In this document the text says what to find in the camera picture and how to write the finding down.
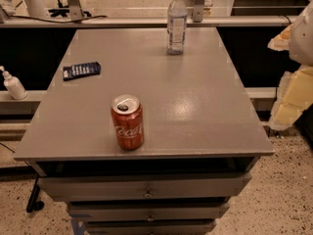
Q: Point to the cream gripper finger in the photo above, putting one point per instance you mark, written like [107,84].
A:
[294,96]
[281,42]

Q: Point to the clear blue plastic water bottle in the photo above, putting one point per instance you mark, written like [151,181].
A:
[177,14]

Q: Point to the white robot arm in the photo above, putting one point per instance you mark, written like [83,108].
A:
[301,42]

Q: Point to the red coke can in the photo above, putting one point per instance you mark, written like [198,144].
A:
[127,118]

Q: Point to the white pump dispenser bottle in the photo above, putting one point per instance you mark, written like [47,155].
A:
[13,85]

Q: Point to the grey drawer cabinet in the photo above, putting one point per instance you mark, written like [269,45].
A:
[197,117]

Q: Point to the top grey drawer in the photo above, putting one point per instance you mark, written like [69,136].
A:
[144,187]

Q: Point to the grey drawer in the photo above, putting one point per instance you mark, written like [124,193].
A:
[144,187]
[169,227]
[148,212]

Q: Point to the dark blue snack packet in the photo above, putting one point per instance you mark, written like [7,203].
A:
[81,70]

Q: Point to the bottom grey drawer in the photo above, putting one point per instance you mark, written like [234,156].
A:
[169,227]

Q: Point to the middle grey drawer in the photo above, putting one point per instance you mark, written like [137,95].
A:
[148,212]

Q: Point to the grey metal rail frame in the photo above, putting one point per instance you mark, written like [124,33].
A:
[102,13]

